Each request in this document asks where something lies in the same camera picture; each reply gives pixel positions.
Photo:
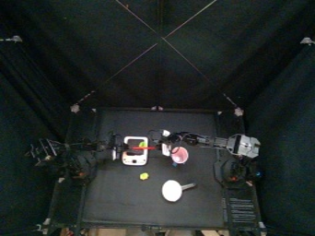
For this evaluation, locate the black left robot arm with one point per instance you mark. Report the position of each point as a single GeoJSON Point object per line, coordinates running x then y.
{"type": "Point", "coordinates": [61, 147]}

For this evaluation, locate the small blue toy piece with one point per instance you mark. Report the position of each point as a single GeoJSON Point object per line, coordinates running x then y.
{"type": "Point", "coordinates": [174, 164]}

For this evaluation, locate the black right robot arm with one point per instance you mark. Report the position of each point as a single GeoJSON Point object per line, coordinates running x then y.
{"type": "Point", "coordinates": [221, 142]}

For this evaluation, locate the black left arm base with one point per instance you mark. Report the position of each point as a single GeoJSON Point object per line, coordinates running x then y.
{"type": "Point", "coordinates": [77, 167]}

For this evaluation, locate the small yellow-green toy piece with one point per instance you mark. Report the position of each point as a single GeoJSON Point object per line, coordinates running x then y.
{"type": "Point", "coordinates": [144, 176]}

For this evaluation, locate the green toy food piece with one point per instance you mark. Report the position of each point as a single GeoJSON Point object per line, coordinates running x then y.
{"type": "Point", "coordinates": [141, 143]}

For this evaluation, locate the metal frame centre bracket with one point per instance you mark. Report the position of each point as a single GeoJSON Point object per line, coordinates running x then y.
{"type": "Point", "coordinates": [156, 108]}

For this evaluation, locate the white toy tray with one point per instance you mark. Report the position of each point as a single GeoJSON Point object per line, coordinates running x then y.
{"type": "Point", "coordinates": [133, 160]}

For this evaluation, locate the red toy knife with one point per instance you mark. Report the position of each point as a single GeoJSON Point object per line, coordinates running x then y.
{"type": "Point", "coordinates": [142, 148]}

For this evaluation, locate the pink cup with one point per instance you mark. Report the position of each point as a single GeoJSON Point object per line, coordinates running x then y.
{"type": "Point", "coordinates": [178, 155]}

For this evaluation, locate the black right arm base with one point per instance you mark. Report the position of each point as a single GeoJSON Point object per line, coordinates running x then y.
{"type": "Point", "coordinates": [233, 172]}

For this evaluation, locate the metal frame corner bracket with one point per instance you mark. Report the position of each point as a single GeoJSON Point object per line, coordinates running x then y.
{"type": "Point", "coordinates": [307, 40]}
{"type": "Point", "coordinates": [238, 112]}
{"type": "Point", "coordinates": [14, 39]}
{"type": "Point", "coordinates": [74, 108]}

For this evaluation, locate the white printed label sticker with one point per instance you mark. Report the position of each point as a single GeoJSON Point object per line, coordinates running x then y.
{"type": "Point", "coordinates": [240, 210]}

